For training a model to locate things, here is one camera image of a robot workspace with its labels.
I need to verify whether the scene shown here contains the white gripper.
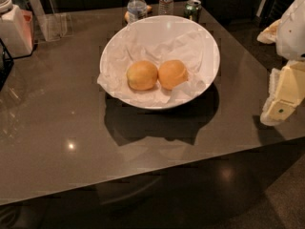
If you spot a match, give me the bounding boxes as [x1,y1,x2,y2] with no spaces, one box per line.
[257,0,305,126]

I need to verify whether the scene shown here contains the white bowl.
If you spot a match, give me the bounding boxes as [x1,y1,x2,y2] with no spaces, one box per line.
[99,14,221,110]

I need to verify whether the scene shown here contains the white crumpled paper liner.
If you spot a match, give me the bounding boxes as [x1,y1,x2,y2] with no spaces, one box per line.
[97,30,208,109]

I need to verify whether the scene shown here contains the green soda can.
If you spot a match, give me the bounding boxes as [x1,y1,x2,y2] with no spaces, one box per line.
[184,0,202,22]

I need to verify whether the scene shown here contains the clear water bottle white cap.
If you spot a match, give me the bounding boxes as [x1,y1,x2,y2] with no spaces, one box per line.
[127,0,148,23]

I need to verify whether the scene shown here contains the clear acrylic sign holder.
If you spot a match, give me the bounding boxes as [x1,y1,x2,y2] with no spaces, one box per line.
[29,0,73,44]

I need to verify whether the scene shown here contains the white napkin dispenser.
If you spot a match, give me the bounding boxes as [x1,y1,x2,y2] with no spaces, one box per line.
[0,0,33,58]

